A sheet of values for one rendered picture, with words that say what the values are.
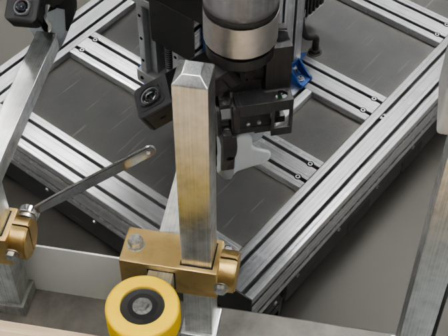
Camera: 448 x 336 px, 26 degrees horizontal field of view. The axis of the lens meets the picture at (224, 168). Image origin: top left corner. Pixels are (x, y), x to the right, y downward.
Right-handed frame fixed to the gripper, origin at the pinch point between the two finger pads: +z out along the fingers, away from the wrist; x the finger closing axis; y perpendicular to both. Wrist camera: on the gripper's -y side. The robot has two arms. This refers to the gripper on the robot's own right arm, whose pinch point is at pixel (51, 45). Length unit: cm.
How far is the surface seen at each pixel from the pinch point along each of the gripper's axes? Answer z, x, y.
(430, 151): 83, -65, 65
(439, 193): -23, -53, -37
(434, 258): -12, -55, -37
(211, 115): -28, -31, -36
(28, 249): -1.8, -8.5, -36.6
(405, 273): 83, -61, 28
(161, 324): -8, -27, -48
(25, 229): -4.5, -8.3, -35.7
